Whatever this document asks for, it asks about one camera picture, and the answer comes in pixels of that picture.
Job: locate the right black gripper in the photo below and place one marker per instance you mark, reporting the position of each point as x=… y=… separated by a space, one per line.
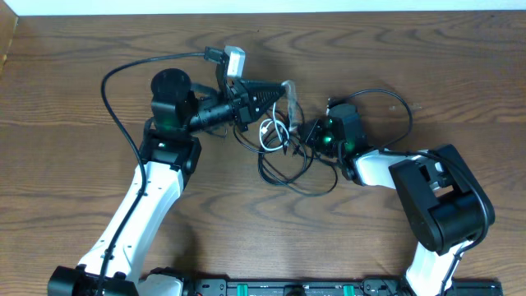
x=309 y=131

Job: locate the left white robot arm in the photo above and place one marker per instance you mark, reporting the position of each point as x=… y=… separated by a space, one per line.
x=167 y=157

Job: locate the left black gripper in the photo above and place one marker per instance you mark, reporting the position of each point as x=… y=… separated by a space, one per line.
x=240 y=105

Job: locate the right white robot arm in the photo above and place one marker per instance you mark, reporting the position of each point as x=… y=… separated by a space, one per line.
x=446 y=207

